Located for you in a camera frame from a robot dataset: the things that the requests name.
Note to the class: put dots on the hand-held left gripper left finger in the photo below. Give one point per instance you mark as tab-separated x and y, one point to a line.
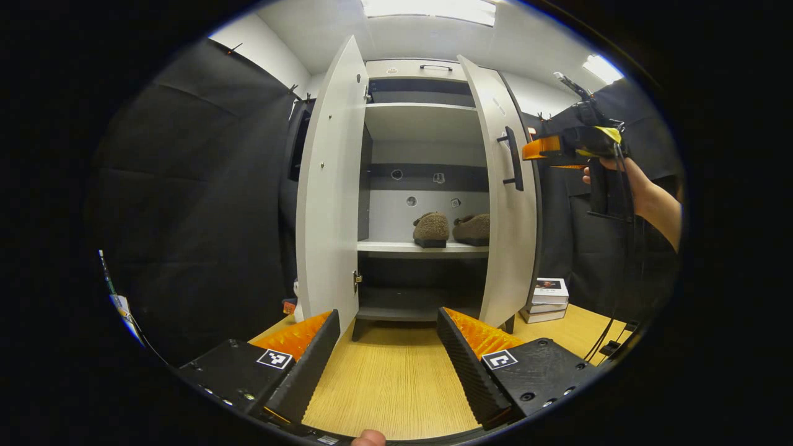
313	365

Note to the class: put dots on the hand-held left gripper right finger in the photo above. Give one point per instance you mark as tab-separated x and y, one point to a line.
464	365

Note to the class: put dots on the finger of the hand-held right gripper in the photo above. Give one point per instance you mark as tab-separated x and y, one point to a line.
540	147
569	166

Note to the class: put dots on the white shoe cabinet door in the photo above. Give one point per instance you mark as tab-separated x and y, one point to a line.
505	248
328	198

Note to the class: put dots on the brown fuzzy shoe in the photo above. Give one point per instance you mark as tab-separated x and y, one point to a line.
472	228
431	228

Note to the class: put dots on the white shoe cabinet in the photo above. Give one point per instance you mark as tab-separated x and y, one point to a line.
421	124

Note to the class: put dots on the penguin plush toy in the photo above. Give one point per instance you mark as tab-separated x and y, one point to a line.
299	310

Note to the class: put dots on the small ceiling light panel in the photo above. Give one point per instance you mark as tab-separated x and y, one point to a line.
601	68

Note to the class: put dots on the plain white book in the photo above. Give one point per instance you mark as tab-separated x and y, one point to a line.
548	308
542	316

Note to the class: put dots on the white book with dark picture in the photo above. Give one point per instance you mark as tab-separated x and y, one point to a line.
550	290

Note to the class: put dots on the large ceiling light panel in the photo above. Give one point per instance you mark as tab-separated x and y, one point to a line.
429	11

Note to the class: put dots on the black backdrop cloth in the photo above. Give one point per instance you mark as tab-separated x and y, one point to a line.
186	217

